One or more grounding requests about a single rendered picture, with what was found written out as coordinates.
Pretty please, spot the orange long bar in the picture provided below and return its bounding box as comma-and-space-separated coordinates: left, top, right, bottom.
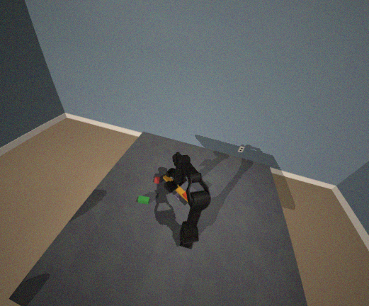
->
163, 176, 188, 202

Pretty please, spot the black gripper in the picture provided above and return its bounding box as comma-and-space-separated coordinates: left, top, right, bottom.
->
164, 172, 187, 192

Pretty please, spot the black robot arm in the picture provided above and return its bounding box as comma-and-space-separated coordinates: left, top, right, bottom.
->
166, 152, 210, 249

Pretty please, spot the green cube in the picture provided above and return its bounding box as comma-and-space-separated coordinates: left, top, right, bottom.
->
138, 196, 149, 204

